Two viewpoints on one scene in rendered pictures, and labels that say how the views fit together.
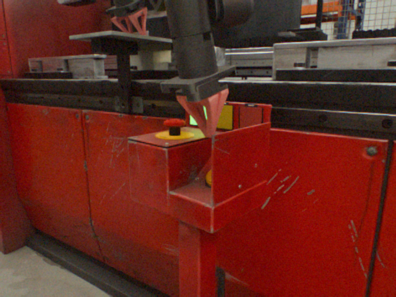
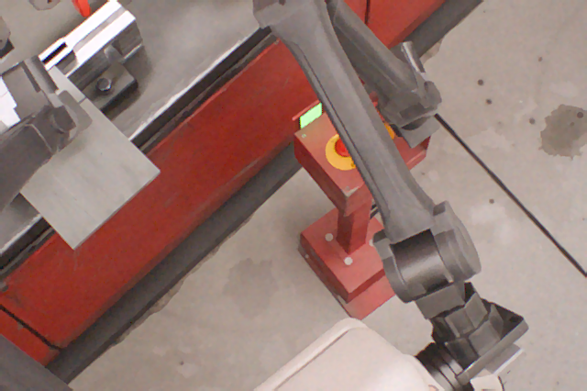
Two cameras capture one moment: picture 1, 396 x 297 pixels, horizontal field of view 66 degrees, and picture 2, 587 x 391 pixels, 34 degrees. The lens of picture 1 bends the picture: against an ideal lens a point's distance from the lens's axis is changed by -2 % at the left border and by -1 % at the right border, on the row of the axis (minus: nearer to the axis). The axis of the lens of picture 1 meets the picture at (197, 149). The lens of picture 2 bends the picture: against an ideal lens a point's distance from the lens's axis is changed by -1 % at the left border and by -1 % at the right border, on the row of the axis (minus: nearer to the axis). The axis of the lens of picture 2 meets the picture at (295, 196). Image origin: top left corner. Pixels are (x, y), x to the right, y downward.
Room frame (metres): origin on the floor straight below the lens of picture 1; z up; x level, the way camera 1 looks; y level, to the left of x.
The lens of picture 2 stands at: (0.48, 0.71, 2.40)
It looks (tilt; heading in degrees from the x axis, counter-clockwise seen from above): 70 degrees down; 285
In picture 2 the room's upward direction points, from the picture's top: 4 degrees counter-clockwise
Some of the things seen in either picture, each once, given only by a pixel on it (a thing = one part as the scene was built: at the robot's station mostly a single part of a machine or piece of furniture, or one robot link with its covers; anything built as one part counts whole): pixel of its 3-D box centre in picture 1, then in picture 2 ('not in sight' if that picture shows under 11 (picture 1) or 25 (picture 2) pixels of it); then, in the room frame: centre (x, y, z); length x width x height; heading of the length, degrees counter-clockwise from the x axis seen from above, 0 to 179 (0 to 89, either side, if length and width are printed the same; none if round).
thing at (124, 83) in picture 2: (155, 74); (63, 128); (1.04, 0.14, 0.89); 0.30 x 0.05 x 0.03; 56
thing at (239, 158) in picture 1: (197, 154); (361, 139); (0.54, 0.00, 0.75); 0.20 x 0.16 x 0.18; 49
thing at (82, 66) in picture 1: (65, 67); not in sight; (1.42, 0.59, 0.92); 0.50 x 0.06 x 0.10; 56
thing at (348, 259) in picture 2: not in sight; (350, 240); (0.54, 0.00, 0.13); 0.10 x 0.10 x 0.01; 49
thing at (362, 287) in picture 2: not in sight; (357, 256); (0.51, 0.02, 0.06); 0.25 x 0.20 x 0.12; 139
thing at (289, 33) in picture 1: (297, 35); not in sight; (1.00, -0.31, 1.01); 0.26 x 0.12 x 0.05; 146
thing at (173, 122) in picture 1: (174, 129); (345, 149); (0.56, 0.04, 0.79); 0.04 x 0.04 x 0.04
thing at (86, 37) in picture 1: (125, 39); (63, 154); (0.99, 0.22, 1.00); 0.26 x 0.18 x 0.01; 146
